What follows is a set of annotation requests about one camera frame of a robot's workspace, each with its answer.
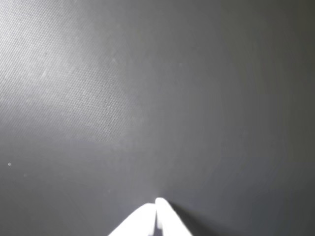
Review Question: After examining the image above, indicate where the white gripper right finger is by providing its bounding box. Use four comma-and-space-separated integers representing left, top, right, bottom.
155, 197, 194, 236

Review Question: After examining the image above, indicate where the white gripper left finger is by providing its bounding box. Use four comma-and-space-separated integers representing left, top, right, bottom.
107, 203, 157, 236

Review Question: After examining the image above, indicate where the black table mat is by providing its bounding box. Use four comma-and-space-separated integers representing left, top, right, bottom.
0, 0, 315, 236

